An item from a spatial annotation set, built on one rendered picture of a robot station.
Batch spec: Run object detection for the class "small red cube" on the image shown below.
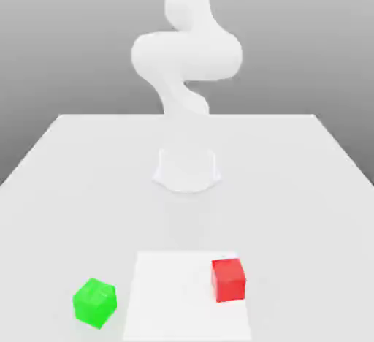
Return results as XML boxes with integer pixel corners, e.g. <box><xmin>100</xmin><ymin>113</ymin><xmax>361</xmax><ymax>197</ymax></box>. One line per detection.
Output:
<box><xmin>210</xmin><ymin>257</ymin><xmax>247</xmax><ymax>303</ymax></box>

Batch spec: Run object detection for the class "small green cube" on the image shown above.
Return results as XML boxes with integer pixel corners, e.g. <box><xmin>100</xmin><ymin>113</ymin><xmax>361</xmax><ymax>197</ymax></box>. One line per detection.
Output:
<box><xmin>72</xmin><ymin>277</ymin><xmax>118</xmax><ymax>330</ymax></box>

